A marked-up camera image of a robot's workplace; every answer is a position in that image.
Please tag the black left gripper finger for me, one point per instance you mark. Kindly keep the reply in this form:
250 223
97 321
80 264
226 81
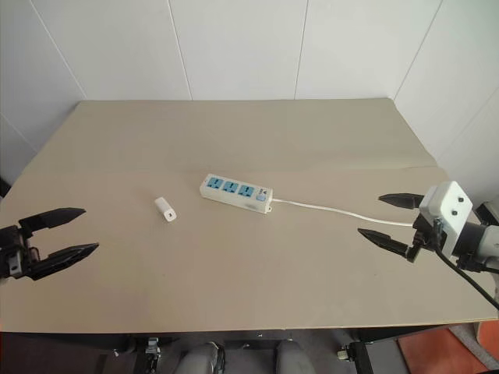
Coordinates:
50 219
62 259

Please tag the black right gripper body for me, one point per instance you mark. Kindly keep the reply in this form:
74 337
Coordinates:
425 233

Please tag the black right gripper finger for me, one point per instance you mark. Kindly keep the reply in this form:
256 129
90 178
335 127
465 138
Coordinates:
405 201
386 241

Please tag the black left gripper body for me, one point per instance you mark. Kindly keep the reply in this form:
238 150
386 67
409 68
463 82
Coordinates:
13 243

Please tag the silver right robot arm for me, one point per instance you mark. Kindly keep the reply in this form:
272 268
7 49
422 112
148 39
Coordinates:
477 243

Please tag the white charger plug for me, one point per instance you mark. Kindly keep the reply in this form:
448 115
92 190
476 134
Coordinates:
165 210

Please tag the white power strip blue sockets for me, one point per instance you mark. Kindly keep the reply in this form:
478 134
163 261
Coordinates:
234 191

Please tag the grey rounded shape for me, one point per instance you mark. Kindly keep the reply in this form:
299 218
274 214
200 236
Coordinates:
292 356
204 358

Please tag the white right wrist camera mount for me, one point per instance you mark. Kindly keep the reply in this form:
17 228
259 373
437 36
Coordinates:
448 206

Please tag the black table frame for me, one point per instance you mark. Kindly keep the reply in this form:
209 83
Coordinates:
362 346

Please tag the metal caster bracket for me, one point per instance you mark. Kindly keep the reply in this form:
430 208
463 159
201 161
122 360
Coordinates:
343 352
153 348

